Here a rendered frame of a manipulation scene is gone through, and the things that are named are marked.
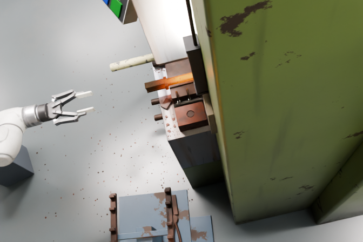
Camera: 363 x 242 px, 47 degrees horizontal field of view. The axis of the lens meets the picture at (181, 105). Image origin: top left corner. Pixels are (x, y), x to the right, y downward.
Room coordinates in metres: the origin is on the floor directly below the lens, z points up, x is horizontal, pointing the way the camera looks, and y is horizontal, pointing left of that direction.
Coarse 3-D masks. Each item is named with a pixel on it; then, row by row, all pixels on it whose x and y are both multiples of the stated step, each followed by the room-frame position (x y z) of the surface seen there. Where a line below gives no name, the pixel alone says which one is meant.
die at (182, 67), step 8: (168, 64) 0.92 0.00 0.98; (176, 64) 0.90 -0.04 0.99; (184, 64) 0.89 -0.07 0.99; (168, 72) 0.88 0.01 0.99; (176, 72) 0.87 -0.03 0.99; (184, 72) 0.85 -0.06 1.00; (192, 80) 0.80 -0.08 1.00; (176, 88) 0.80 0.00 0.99; (184, 88) 0.78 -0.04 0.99; (192, 88) 0.77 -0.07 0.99; (184, 96) 0.75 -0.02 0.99; (192, 96) 0.75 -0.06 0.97
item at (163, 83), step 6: (162, 78) 0.85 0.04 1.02; (168, 78) 0.84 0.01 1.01; (174, 78) 0.83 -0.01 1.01; (180, 78) 0.82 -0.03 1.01; (186, 78) 0.81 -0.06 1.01; (192, 78) 0.81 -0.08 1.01; (150, 84) 0.84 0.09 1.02; (156, 84) 0.83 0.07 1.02; (162, 84) 0.82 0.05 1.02; (168, 84) 0.82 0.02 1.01; (150, 90) 0.83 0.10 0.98; (156, 90) 0.82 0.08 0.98
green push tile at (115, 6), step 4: (112, 0) 1.31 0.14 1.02; (116, 0) 1.29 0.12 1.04; (112, 4) 1.30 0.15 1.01; (116, 4) 1.28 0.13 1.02; (120, 4) 1.26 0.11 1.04; (112, 8) 1.30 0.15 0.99; (116, 8) 1.27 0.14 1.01; (120, 8) 1.25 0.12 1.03; (116, 12) 1.26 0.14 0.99; (120, 12) 1.25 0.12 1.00
